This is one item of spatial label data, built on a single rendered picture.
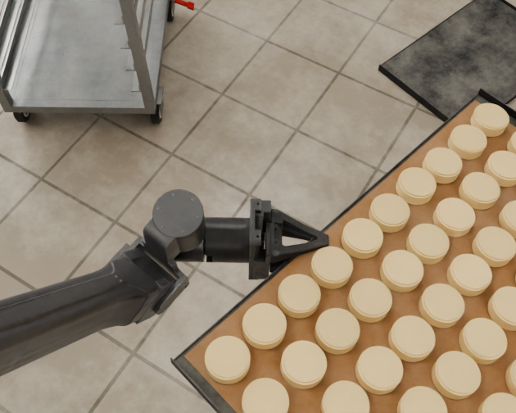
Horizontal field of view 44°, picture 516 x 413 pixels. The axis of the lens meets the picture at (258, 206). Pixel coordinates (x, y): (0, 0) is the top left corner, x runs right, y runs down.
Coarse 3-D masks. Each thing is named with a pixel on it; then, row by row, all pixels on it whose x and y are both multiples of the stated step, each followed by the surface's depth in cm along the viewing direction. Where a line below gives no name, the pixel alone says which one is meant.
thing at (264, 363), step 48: (432, 144) 89; (384, 192) 84; (336, 240) 80; (384, 240) 80; (336, 288) 76; (240, 336) 72; (288, 336) 72; (384, 336) 73; (240, 384) 69; (288, 384) 69; (432, 384) 70; (480, 384) 70
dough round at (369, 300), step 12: (360, 288) 74; (372, 288) 74; (384, 288) 74; (348, 300) 74; (360, 300) 73; (372, 300) 73; (384, 300) 73; (360, 312) 73; (372, 312) 72; (384, 312) 73
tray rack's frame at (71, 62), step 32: (64, 0) 223; (96, 0) 223; (160, 0) 223; (32, 32) 215; (64, 32) 215; (96, 32) 215; (160, 32) 215; (32, 64) 208; (64, 64) 208; (96, 64) 208; (160, 64) 208; (32, 96) 201; (64, 96) 201; (96, 96) 201; (128, 96) 201; (160, 96) 204
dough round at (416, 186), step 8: (408, 168) 84; (416, 168) 84; (400, 176) 83; (408, 176) 83; (416, 176) 83; (424, 176) 83; (432, 176) 84; (400, 184) 83; (408, 184) 82; (416, 184) 82; (424, 184) 83; (432, 184) 83; (400, 192) 83; (408, 192) 82; (416, 192) 82; (424, 192) 82; (432, 192) 82; (408, 200) 83; (416, 200) 82; (424, 200) 82
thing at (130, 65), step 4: (140, 0) 198; (144, 0) 196; (140, 4) 197; (144, 4) 196; (140, 8) 197; (144, 8) 196; (136, 12) 196; (140, 12) 196; (140, 16) 191; (140, 20) 190; (140, 24) 190; (140, 28) 190; (140, 32) 190; (132, 56) 186; (128, 60) 186; (132, 60) 186; (128, 64) 185; (132, 64) 185; (128, 68) 184; (132, 68) 184
